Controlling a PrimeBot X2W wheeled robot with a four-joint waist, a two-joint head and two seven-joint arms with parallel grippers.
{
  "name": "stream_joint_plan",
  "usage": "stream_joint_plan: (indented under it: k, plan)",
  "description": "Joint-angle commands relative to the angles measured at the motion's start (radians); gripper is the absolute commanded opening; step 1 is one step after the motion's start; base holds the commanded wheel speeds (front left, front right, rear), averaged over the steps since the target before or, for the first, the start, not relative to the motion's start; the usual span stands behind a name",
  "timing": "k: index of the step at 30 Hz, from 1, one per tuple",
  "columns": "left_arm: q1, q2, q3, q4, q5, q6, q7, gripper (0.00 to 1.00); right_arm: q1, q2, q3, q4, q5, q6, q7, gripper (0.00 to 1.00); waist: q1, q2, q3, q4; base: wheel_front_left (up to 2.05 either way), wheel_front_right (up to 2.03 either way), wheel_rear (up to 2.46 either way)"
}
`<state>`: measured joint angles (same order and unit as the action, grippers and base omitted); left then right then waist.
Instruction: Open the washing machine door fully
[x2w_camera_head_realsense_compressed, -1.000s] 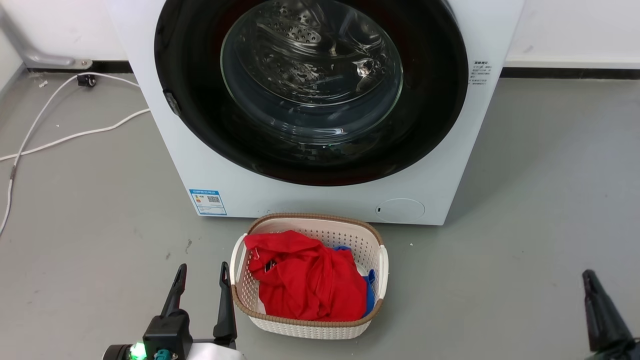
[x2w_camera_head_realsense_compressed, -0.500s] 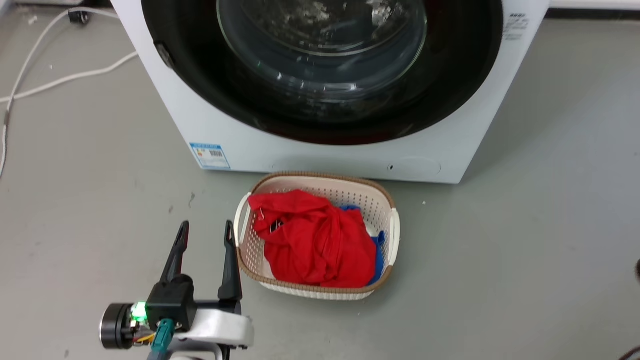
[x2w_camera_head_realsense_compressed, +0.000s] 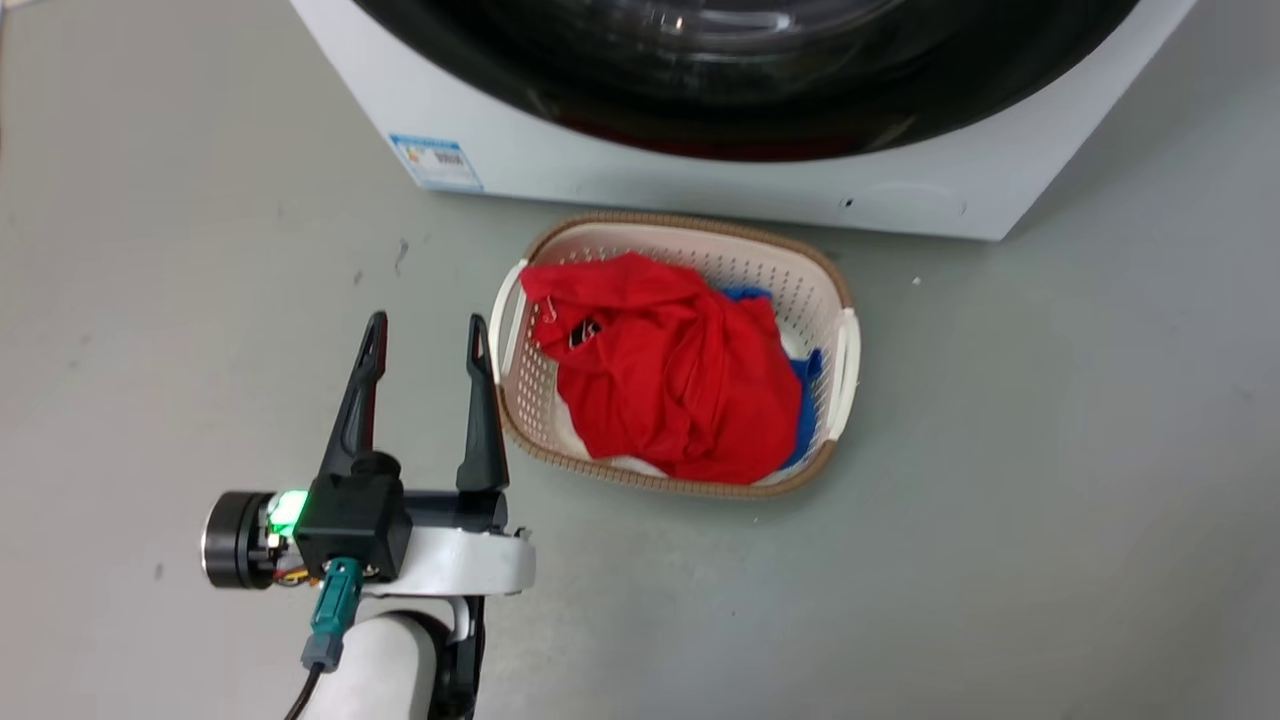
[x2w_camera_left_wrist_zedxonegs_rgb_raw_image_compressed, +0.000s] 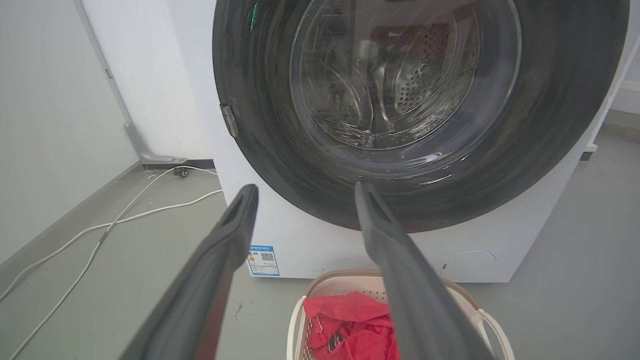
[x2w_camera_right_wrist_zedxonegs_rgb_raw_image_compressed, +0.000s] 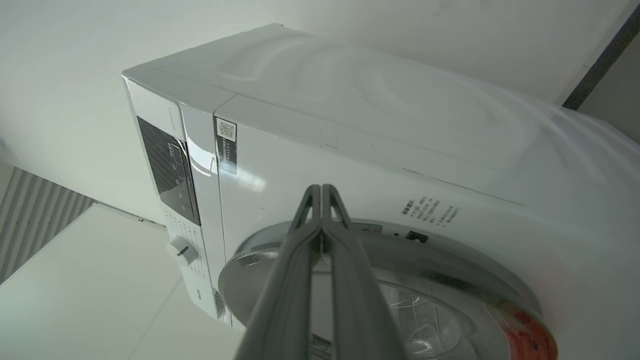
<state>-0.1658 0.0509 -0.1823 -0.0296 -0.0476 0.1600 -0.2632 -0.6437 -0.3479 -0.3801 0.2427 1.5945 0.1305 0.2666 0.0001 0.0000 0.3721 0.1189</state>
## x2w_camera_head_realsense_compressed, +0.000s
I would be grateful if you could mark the white garment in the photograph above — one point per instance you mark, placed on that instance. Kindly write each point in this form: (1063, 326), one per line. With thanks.
(625, 464)

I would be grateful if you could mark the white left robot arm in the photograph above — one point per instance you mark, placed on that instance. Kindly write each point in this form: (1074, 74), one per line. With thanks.
(385, 668)

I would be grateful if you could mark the blue energy label sticker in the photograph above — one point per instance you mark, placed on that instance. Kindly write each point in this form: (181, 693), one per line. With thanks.
(436, 163)

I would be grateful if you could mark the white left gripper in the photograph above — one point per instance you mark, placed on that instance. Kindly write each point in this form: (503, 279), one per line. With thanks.
(455, 560)

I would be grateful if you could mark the blue garment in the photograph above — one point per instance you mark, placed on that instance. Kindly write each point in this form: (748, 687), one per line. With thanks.
(806, 400)

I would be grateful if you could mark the white washing machine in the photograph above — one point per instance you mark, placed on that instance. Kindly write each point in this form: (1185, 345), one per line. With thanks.
(700, 160)

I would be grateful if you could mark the black round washing machine door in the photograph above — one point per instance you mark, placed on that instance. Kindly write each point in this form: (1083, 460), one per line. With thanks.
(745, 70)

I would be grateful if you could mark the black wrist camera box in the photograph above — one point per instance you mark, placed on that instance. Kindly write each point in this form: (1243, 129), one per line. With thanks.
(353, 520)

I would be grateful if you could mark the beige plastic laundry basket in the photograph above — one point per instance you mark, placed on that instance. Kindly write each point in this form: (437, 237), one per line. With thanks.
(745, 250)

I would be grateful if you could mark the red garment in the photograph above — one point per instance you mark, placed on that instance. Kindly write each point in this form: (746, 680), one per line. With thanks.
(670, 370)

